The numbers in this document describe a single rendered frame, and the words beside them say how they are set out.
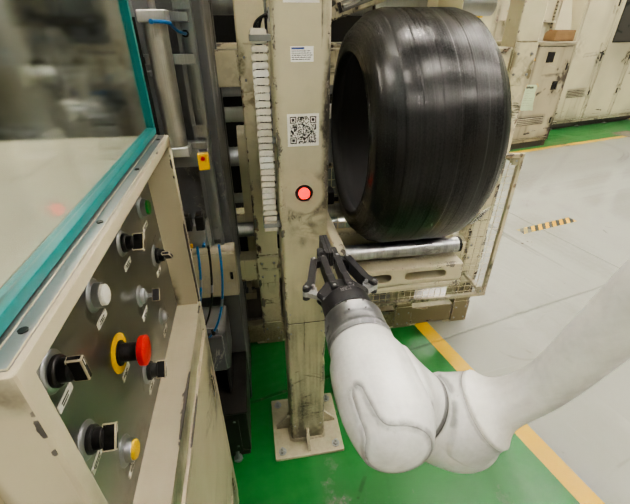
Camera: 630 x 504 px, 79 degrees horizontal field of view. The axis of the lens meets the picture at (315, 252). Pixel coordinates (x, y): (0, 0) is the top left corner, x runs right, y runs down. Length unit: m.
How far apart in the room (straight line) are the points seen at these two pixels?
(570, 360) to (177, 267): 0.69
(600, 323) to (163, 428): 0.59
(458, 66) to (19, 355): 0.82
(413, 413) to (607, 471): 1.58
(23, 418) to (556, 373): 0.47
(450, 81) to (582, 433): 1.58
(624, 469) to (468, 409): 1.51
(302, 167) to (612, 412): 1.74
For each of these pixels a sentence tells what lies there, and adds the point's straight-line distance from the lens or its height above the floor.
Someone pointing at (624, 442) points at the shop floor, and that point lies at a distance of 2.10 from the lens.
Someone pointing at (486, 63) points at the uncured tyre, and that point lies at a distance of 0.91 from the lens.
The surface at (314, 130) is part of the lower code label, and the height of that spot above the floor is 1.22.
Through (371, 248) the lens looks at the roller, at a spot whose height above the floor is 0.92.
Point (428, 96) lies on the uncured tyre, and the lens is 0.83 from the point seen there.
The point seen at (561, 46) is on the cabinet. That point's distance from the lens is 5.93.
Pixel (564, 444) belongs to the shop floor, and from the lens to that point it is 1.96.
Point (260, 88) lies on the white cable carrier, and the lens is 0.93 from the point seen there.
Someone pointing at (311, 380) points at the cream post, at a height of 0.35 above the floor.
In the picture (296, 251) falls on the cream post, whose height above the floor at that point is 0.89.
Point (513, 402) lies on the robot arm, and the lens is 0.54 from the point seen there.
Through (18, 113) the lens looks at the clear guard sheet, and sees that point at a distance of 0.38.
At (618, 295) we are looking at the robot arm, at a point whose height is 1.23.
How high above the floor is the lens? 1.44
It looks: 31 degrees down
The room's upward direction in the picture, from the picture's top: straight up
